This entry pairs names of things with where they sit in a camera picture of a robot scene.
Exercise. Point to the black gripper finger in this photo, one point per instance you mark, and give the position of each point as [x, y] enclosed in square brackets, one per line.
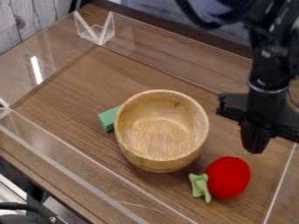
[255, 137]

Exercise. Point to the clear acrylic front wall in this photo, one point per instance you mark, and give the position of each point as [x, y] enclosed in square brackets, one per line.
[102, 196]

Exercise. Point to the wooden bowl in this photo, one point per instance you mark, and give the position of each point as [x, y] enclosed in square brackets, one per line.
[162, 127]

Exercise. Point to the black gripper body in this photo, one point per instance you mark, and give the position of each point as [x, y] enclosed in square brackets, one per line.
[265, 108]

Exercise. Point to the red plush fruit green stem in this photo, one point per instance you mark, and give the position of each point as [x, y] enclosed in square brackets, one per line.
[225, 179]

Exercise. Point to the black metal table bracket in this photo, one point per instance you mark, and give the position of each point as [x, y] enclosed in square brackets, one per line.
[41, 212]

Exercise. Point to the clear acrylic corner bracket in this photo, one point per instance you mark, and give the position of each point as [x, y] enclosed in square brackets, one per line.
[95, 33]

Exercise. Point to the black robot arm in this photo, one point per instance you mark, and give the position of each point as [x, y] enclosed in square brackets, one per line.
[271, 21]

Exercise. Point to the green rectangular block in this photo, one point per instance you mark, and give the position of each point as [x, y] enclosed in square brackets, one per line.
[106, 119]

